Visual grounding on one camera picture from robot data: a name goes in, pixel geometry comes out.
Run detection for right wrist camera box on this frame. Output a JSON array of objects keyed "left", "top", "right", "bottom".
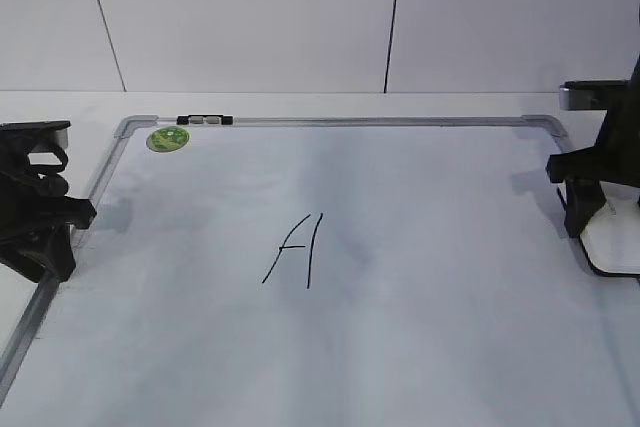
[{"left": 559, "top": 80, "right": 629, "bottom": 111}]

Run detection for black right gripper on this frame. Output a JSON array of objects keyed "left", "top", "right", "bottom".
[{"left": 546, "top": 144, "right": 639, "bottom": 238}]

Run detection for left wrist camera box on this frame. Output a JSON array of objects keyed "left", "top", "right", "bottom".
[{"left": 1, "top": 120, "right": 71, "bottom": 153}]

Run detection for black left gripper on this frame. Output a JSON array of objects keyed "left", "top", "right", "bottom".
[{"left": 1, "top": 144, "right": 96, "bottom": 282}]

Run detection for black hanging clip on frame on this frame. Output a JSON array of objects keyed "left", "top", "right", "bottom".
[{"left": 176, "top": 115, "right": 234, "bottom": 126}]

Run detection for white board with grey frame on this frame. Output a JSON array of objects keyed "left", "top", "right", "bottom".
[{"left": 1, "top": 116, "right": 639, "bottom": 426}]

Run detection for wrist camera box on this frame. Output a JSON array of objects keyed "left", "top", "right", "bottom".
[
  {"left": 1, "top": 120, "right": 71, "bottom": 153},
  {"left": 559, "top": 80, "right": 629, "bottom": 111}
]

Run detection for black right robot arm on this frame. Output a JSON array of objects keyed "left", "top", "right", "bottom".
[{"left": 546, "top": 67, "right": 639, "bottom": 238}]

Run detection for white board eraser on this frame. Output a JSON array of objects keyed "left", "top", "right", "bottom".
[{"left": 563, "top": 183, "right": 639, "bottom": 279}]

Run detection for round green sticker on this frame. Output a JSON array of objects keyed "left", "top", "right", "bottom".
[{"left": 146, "top": 126, "right": 190, "bottom": 153}]

